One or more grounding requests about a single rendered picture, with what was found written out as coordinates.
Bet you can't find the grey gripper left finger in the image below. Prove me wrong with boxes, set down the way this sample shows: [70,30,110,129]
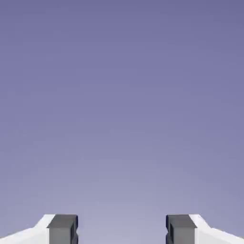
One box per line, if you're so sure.
[0,213,79,244]

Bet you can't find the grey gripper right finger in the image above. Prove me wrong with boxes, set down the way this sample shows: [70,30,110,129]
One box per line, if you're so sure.
[165,213,244,244]

